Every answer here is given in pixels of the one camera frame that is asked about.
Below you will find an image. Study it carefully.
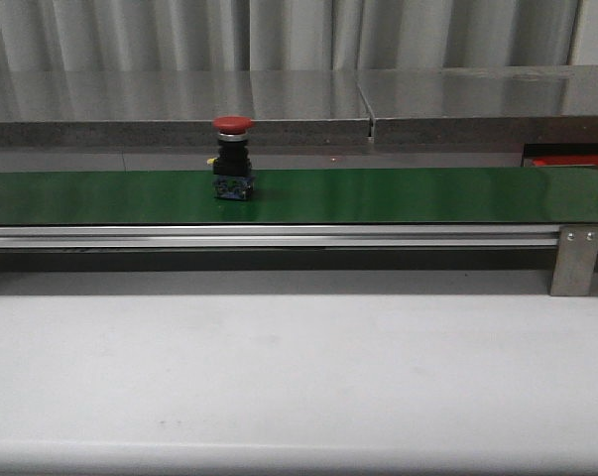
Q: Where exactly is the left grey stone countertop slab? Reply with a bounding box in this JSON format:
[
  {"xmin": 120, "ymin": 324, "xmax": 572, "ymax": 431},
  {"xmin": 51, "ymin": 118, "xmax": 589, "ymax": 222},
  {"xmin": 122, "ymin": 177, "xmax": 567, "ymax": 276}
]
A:
[{"xmin": 0, "ymin": 71, "xmax": 372, "ymax": 149}]

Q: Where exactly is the grey stone countertop slab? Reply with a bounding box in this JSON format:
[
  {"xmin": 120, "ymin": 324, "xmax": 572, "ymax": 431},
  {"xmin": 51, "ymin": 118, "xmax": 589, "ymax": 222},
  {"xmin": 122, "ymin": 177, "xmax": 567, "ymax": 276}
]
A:
[
  {"xmin": 0, "ymin": 71, "xmax": 372, "ymax": 149},
  {"xmin": 357, "ymin": 65, "xmax": 598, "ymax": 146}
]

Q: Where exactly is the right grey stone countertop slab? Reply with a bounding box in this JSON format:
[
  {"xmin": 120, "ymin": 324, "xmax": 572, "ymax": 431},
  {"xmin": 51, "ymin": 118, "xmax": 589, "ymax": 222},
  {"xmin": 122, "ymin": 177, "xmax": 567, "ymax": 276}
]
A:
[{"xmin": 357, "ymin": 65, "xmax": 598, "ymax": 146}]

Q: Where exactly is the green conveyor belt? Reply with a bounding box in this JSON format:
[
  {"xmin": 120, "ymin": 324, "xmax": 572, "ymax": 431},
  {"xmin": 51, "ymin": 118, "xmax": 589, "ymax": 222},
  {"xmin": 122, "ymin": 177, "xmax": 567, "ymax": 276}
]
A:
[{"xmin": 0, "ymin": 167, "xmax": 598, "ymax": 226}]

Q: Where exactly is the red bin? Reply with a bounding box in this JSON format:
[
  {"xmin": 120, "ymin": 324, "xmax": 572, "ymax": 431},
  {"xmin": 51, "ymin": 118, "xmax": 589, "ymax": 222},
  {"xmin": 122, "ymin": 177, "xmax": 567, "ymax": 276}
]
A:
[{"xmin": 525, "ymin": 155, "xmax": 598, "ymax": 168}]

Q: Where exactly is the grey pleated curtain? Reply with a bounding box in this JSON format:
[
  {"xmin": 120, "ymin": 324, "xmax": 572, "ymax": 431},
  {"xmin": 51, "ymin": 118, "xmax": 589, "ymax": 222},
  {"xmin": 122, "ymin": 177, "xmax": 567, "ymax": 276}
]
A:
[{"xmin": 0, "ymin": 1, "xmax": 580, "ymax": 72}]

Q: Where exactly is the steel conveyor support bracket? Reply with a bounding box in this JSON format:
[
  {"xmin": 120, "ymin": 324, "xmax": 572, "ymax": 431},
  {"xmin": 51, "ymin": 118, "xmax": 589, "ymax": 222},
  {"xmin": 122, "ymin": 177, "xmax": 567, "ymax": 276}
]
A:
[{"xmin": 550, "ymin": 225, "xmax": 598, "ymax": 297}]

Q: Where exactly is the aluminium conveyor side rail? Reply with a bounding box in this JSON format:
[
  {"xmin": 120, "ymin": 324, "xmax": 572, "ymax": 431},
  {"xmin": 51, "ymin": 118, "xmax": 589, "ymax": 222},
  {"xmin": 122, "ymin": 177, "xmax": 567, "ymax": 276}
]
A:
[{"xmin": 0, "ymin": 224, "xmax": 560, "ymax": 251}]

